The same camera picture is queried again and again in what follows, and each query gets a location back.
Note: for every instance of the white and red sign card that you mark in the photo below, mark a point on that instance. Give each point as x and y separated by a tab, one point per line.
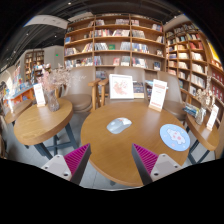
158	95

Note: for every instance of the stack of books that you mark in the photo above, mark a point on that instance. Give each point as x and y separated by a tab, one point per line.
190	110

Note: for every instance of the glass vase with dried flowers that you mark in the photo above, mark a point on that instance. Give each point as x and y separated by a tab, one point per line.
52	101
201	115

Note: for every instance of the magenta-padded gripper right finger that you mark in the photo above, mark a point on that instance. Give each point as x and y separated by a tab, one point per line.
148	160

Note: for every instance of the white framed floral picture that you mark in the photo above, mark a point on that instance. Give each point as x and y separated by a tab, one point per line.
121	86

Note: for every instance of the taupe armchair with wooden arms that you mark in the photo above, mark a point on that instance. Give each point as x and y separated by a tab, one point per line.
128	70
173	98
78	90

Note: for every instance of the grey computer mouse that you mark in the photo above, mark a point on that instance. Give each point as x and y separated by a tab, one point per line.
118	126

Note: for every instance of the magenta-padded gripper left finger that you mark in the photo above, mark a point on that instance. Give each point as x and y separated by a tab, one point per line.
75	160

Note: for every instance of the distant wooden bookshelf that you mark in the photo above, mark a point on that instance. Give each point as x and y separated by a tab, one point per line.
33	63

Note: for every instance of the curved wooden bookshelf with books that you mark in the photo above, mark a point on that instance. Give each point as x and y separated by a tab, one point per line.
193	60

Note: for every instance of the light blue book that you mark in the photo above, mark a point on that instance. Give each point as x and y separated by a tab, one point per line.
148	83

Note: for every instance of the wide wooden bookshelf with books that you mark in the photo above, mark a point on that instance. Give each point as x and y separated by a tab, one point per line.
113	41

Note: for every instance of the dark cover book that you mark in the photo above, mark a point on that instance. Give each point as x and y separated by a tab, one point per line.
138	90

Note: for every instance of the light blue round mouse pad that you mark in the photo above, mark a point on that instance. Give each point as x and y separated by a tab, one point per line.
174	137

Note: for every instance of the small white sign card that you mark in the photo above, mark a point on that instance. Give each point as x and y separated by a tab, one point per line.
39	95
212	117

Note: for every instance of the round wooden side table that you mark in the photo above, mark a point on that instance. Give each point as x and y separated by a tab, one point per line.
18	110
201	133
40	124

